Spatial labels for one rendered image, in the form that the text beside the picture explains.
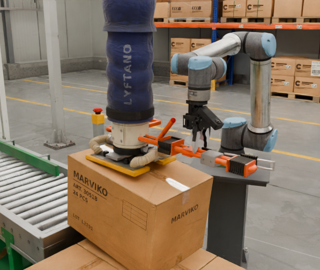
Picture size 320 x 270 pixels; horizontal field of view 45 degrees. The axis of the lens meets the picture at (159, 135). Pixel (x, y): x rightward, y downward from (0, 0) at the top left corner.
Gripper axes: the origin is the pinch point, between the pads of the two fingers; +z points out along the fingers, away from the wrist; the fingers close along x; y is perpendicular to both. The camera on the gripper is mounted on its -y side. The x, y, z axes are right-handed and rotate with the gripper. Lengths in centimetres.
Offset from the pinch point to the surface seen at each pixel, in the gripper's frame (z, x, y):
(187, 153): 2.0, 3.6, 4.1
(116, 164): 12.2, 13.9, 36.7
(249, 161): -0.3, 0.4, -22.4
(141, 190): 18.8, 16.7, 18.2
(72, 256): 60, 30, 53
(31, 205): 60, 14, 117
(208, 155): 0.4, 3.3, -5.8
